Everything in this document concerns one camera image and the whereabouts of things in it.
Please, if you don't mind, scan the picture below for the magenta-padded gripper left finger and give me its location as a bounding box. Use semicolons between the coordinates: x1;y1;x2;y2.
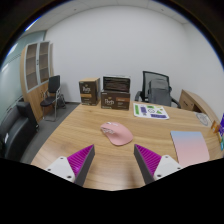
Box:
44;143;97;188

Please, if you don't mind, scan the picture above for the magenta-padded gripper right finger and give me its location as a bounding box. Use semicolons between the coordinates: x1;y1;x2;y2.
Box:
133;143;184;185

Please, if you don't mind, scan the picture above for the pink computer mouse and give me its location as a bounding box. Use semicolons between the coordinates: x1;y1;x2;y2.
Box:
100;121;134;147

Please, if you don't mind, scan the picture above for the blue-pink gradient mouse pad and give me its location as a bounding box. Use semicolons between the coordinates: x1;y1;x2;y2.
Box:
170;130;211;169

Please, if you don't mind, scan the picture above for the white sticker sheet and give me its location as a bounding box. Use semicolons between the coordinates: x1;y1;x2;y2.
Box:
132;102;170;121

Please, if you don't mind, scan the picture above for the black leather sofa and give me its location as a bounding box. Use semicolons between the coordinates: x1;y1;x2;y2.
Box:
0;100;40;162

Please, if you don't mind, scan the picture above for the small orange box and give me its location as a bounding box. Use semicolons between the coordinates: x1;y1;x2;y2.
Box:
210;120;222;134

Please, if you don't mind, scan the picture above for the grey backpack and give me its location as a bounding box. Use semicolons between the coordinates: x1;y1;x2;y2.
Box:
147;78;173;108

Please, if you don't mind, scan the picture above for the wooden side desk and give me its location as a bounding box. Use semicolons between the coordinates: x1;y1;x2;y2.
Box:
178;88;221;126

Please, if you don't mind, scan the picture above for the tall brown cardboard box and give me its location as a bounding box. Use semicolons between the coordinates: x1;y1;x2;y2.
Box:
78;77;101;107

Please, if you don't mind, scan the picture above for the purple box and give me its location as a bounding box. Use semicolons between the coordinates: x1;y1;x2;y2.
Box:
218;113;224;138

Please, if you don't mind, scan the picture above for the wide brown cardboard box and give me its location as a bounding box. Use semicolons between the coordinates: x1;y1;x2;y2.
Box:
100;90;131;111

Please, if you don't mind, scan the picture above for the wooden shelf cabinet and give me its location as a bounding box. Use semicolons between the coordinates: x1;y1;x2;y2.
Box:
19;40;55;124

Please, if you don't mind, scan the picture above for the black metal-legged visitor chair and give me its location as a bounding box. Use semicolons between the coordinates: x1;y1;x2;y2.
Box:
39;74;67;123

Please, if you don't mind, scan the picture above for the black mesh office chair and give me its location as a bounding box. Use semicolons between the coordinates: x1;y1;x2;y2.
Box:
134;70;182;110

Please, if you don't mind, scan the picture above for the black cardboard box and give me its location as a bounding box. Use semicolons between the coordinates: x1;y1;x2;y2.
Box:
102;75;132;94

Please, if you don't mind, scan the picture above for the ceiling light panel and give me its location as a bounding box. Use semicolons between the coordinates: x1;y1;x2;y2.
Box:
24;18;40;32

